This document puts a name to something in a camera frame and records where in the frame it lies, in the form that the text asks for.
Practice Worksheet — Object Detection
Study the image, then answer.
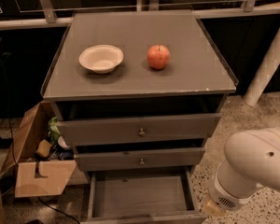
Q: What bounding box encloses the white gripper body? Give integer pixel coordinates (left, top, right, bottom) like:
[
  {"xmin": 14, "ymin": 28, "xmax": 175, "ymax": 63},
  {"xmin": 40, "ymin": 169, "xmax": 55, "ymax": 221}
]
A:
[{"xmin": 203, "ymin": 196, "xmax": 226, "ymax": 217}]

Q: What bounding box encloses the grey bottom drawer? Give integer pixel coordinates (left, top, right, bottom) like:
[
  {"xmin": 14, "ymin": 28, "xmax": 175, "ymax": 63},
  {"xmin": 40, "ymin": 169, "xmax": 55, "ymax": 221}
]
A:
[{"xmin": 81, "ymin": 166, "xmax": 207, "ymax": 224}]

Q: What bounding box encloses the grey drawer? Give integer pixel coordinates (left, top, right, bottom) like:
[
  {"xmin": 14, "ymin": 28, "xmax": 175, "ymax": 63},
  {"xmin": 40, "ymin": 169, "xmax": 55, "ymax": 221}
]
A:
[
  {"xmin": 75, "ymin": 147, "xmax": 205, "ymax": 172},
  {"xmin": 81, "ymin": 166, "xmax": 207, "ymax": 224},
  {"xmin": 58, "ymin": 113, "xmax": 221, "ymax": 146}
]

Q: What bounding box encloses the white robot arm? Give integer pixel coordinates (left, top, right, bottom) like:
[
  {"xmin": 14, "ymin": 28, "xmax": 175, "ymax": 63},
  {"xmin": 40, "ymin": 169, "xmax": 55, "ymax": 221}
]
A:
[{"xmin": 203, "ymin": 128, "xmax": 280, "ymax": 217}]

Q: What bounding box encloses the grey top drawer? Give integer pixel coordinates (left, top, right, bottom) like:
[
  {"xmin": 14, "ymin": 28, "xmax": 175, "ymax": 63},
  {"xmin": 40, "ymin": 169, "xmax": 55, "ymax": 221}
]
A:
[{"xmin": 58, "ymin": 113, "xmax": 221, "ymax": 146}]

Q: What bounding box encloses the grey middle drawer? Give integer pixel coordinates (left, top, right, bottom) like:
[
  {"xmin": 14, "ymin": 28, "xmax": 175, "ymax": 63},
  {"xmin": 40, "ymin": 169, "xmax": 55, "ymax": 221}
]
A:
[{"xmin": 75, "ymin": 147, "xmax": 205, "ymax": 172}]

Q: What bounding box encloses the grey drawer cabinet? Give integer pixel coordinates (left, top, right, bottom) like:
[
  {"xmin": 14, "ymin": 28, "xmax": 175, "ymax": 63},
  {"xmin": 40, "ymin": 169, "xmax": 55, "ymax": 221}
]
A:
[{"xmin": 40, "ymin": 9, "xmax": 240, "ymax": 224}]

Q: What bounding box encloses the red apple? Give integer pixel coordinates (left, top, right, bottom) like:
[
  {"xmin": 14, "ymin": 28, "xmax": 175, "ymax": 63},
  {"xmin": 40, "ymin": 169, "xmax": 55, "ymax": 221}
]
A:
[{"xmin": 147, "ymin": 45, "xmax": 170, "ymax": 70}]

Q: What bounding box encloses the white diagonal pole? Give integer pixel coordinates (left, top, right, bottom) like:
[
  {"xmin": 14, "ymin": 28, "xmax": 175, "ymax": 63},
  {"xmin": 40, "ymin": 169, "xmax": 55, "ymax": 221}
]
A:
[{"xmin": 243, "ymin": 27, "xmax": 280, "ymax": 106}]

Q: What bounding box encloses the open cardboard box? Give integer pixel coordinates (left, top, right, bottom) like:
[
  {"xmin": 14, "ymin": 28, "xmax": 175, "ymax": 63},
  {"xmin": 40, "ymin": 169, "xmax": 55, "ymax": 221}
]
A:
[{"xmin": 1, "ymin": 102, "xmax": 88, "ymax": 198}]

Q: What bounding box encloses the green bag in box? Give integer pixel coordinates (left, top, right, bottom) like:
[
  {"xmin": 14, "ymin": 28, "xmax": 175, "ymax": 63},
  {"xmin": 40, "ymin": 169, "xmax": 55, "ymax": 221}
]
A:
[{"xmin": 48, "ymin": 117, "xmax": 61, "ymax": 144}]

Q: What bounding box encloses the yellow sponge in box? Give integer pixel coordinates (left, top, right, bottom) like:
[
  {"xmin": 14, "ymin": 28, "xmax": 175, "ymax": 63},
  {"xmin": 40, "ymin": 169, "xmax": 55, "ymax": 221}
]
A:
[{"xmin": 35, "ymin": 140, "xmax": 52, "ymax": 158}]

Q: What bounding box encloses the white paper bowl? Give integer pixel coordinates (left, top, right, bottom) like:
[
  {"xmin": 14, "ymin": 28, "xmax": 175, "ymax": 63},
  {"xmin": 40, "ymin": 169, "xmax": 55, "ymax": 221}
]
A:
[{"xmin": 78, "ymin": 45, "xmax": 124, "ymax": 74}]

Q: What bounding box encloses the metal window railing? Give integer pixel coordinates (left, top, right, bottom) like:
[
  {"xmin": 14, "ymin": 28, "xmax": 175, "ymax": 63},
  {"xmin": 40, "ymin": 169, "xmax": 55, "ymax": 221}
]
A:
[{"xmin": 0, "ymin": 0, "xmax": 280, "ymax": 32}]

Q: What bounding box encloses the black floor cable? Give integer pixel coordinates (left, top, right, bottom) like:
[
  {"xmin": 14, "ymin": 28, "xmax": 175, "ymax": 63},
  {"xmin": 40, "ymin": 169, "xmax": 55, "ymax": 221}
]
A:
[{"xmin": 36, "ymin": 196, "xmax": 82, "ymax": 224}]

